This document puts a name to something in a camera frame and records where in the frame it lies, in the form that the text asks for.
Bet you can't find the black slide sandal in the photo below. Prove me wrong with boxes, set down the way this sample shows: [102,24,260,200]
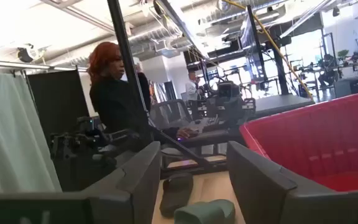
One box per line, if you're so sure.
[159,172,195,218]

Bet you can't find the teal slide sandal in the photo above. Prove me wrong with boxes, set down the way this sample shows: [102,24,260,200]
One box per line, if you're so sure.
[173,198,236,224]

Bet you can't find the grey office chair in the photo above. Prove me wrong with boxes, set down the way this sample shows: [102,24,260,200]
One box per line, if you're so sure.
[150,98,195,130]

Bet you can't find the yellow hanging cable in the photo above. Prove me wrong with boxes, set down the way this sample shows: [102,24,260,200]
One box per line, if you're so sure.
[222,0,314,101]

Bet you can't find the black background robot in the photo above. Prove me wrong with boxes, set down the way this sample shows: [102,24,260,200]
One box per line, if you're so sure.
[206,80,257,126]

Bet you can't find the person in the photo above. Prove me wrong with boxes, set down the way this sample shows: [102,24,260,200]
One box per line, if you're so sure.
[185,70,200,101]
[86,42,198,147]

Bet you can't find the black partition panel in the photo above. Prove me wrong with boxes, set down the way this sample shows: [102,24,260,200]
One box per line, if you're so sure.
[26,70,90,147]

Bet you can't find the person's hand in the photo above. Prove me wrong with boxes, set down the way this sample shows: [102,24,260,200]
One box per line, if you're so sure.
[176,128,198,140]

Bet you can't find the black background table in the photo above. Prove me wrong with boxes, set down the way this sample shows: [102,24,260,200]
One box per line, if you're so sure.
[255,94,316,119]

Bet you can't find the black diagonal frame strut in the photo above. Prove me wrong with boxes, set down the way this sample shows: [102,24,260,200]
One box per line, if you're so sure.
[149,124,213,170]

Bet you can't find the red plastic bin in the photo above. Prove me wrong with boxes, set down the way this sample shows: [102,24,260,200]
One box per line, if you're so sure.
[239,88,358,192]

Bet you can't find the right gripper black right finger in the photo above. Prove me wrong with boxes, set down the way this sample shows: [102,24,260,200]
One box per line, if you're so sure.
[227,141,358,224]

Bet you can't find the black frame post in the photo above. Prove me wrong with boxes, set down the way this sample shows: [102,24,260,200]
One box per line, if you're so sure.
[107,0,155,141]

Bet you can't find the ceiling light bar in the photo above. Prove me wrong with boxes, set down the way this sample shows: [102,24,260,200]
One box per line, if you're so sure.
[0,58,88,72]

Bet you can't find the black background pole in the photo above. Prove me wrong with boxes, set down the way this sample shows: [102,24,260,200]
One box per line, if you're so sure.
[247,4,269,82]

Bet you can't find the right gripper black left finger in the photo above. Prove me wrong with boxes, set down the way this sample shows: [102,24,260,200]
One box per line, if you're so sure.
[84,141,162,224]

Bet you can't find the pale green curtain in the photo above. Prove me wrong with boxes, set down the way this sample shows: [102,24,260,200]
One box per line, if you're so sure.
[0,72,62,193]

